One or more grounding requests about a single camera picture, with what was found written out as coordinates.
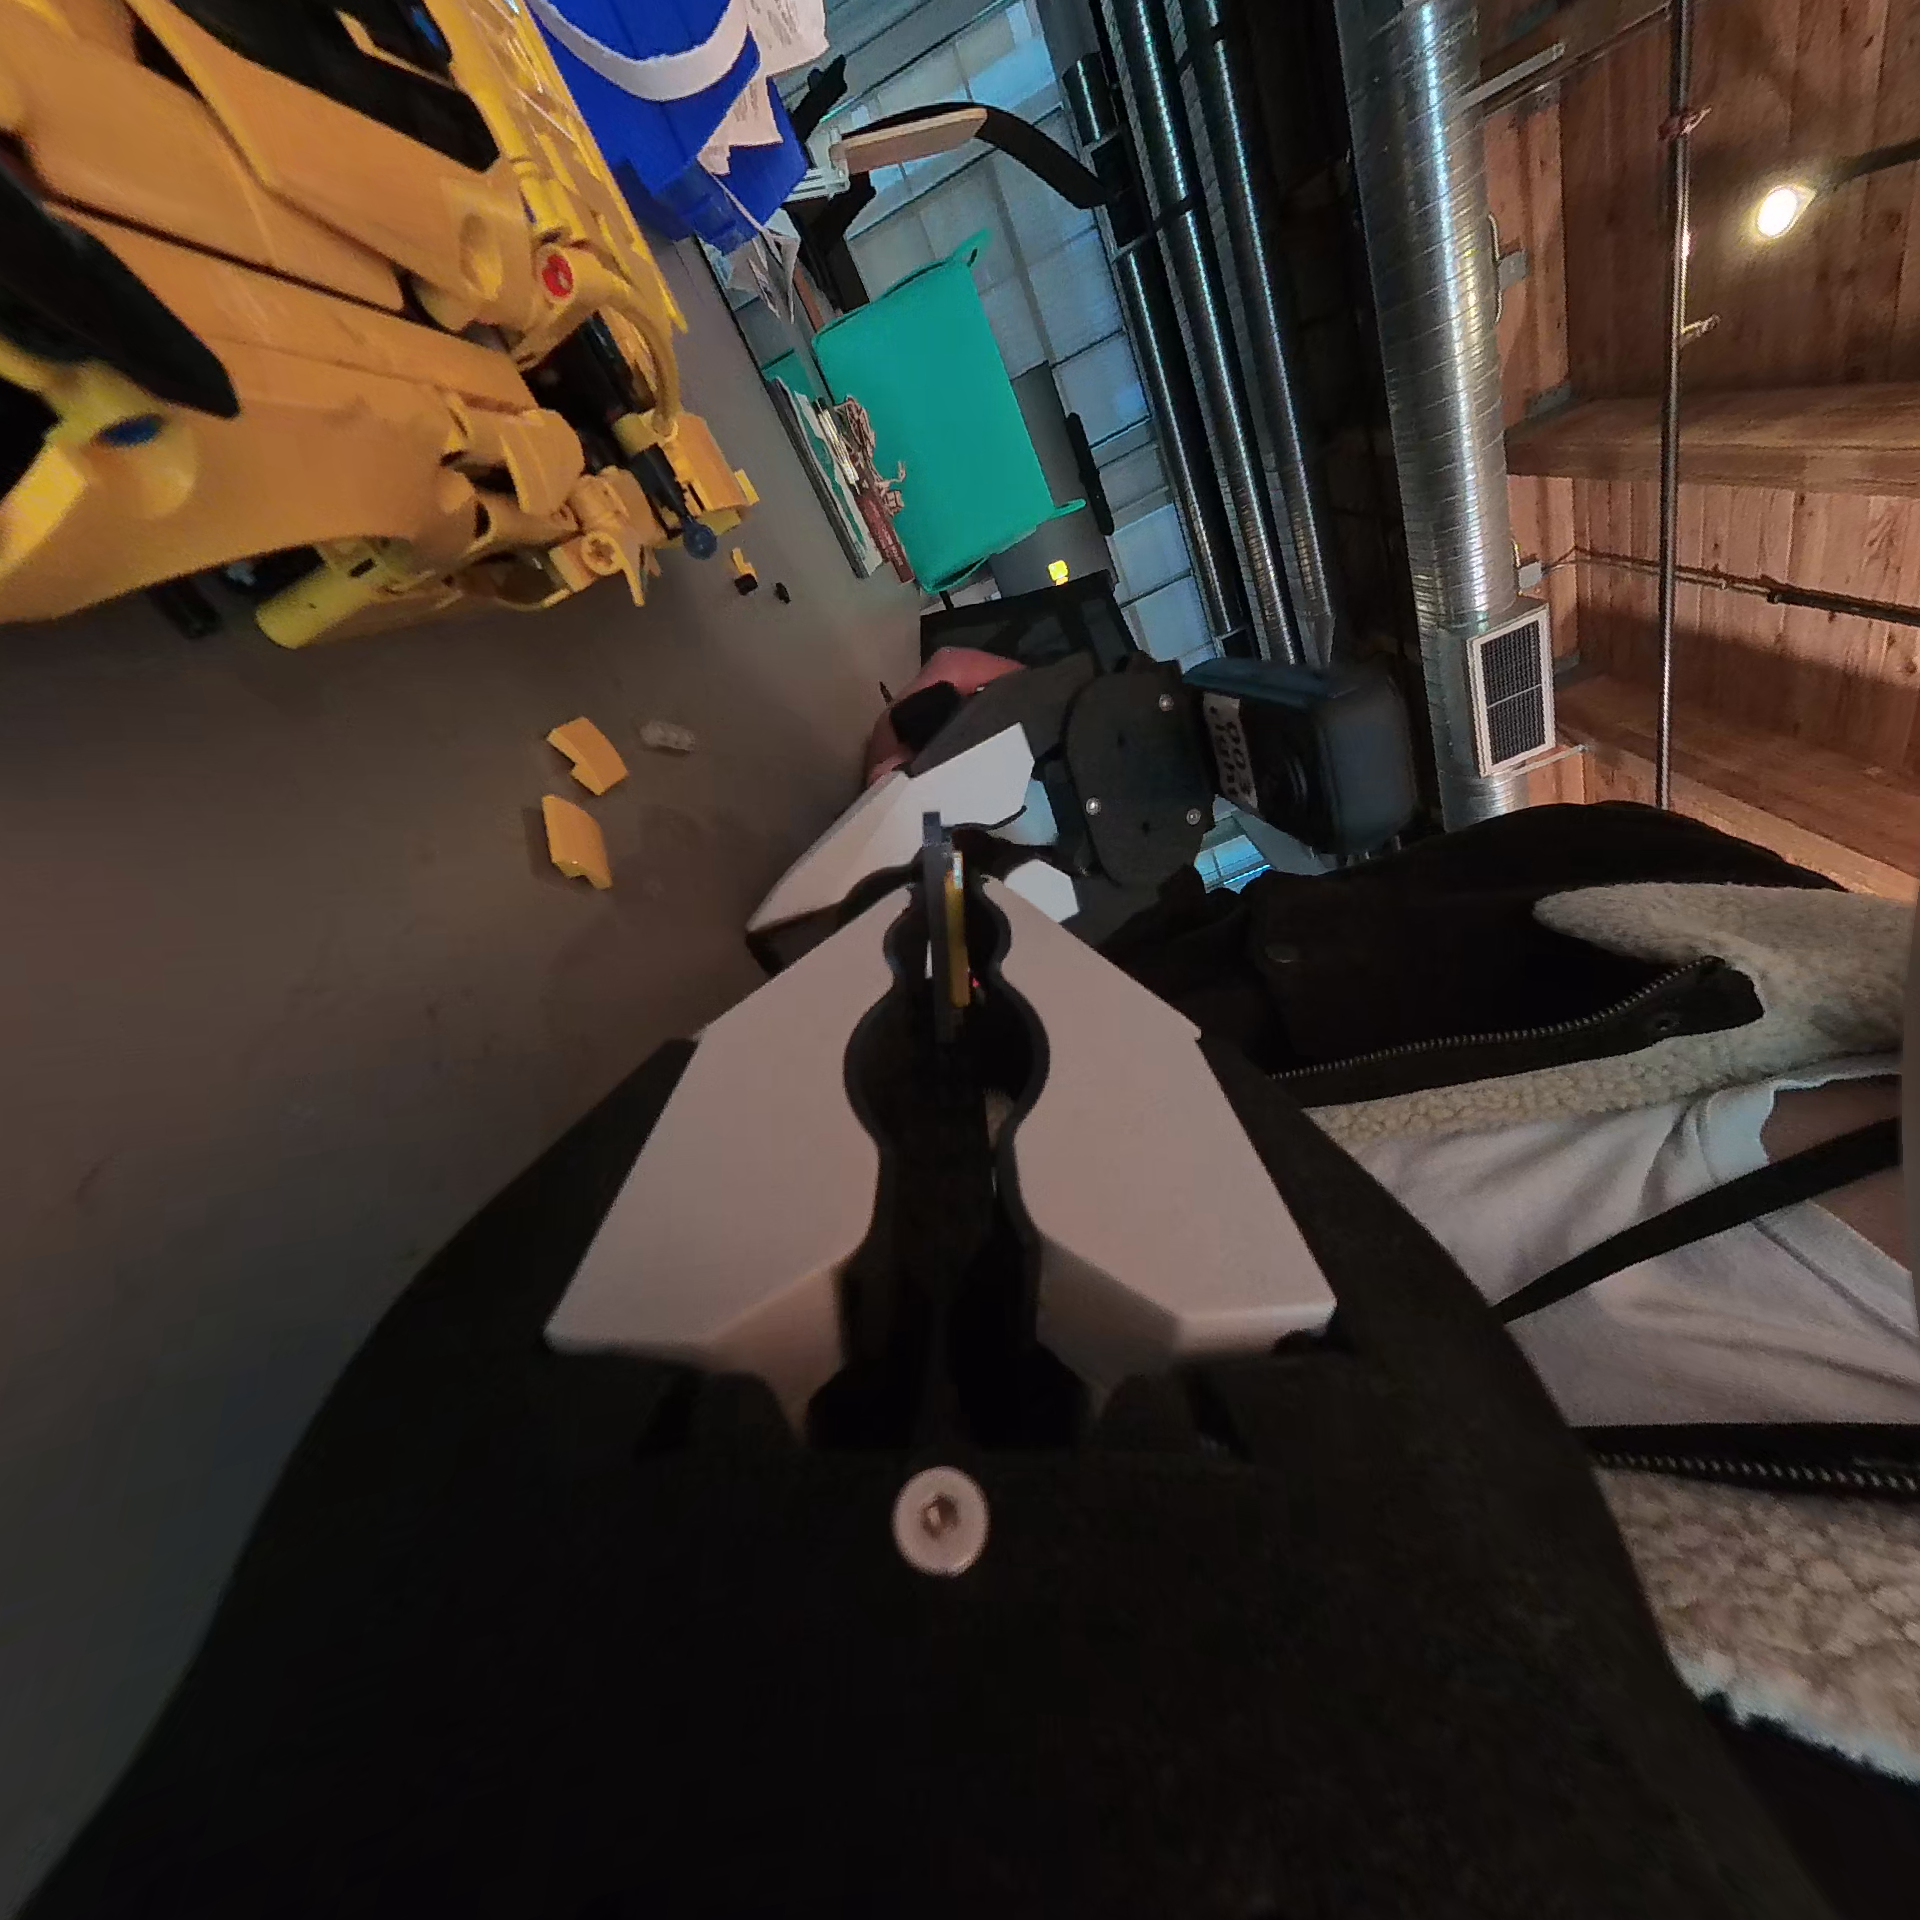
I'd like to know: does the black panel desk lamp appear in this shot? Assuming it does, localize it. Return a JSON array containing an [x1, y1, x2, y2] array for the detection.
[[815, 100, 1115, 214]]

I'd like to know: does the white vent grille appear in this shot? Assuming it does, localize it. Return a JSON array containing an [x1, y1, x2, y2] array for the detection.
[[1465, 597, 1560, 780]]

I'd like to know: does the grey desk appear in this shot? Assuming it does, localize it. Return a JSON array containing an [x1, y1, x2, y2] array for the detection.
[[0, 194, 970, 1899]]

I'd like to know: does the yellow toy brick car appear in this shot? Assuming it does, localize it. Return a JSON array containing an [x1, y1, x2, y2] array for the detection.
[[0, 0, 760, 651]]

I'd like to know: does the teal board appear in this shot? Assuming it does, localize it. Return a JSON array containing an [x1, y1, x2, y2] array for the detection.
[[809, 229, 1091, 595]]

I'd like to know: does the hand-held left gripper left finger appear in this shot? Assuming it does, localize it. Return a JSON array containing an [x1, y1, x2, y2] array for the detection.
[[544, 885, 947, 1415]]

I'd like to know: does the person's right hand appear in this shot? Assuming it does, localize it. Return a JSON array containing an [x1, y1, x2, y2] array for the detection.
[[869, 644, 1026, 791]]

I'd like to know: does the small yellow black brick assembly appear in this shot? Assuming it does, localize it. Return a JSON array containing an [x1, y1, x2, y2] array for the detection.
[[915, 812, 973, 1047]]

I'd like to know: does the black strap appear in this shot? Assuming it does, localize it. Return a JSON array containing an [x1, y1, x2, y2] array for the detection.
[[1498, 1116, 1907, 1327]]

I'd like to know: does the white patterned paper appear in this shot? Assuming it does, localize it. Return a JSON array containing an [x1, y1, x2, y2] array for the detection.
[[570, 0, 830, 169]]

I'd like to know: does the green white printed sheet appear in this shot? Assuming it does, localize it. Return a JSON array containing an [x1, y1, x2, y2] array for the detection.
[[757, 350, 874, 580]]

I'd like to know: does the brown wooden model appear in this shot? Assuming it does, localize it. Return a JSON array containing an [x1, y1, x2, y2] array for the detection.
[[816, 390, 919, 582]]

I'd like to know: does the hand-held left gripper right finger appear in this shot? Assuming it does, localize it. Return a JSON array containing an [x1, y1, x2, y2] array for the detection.
[[968, 873, 1339, 1393]]

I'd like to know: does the silver ventilation duct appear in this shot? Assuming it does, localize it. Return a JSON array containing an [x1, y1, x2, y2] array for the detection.
[[1332, 0, 1511, 829]]

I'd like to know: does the blue plastic bin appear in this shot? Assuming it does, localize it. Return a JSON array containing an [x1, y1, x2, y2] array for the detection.
[[525, 0, 807, 250]]

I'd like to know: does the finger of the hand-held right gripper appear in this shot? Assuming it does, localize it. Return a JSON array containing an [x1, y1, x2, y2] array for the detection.
[[971, 836, 1085, 922], [744, 722, 1041, 965]]

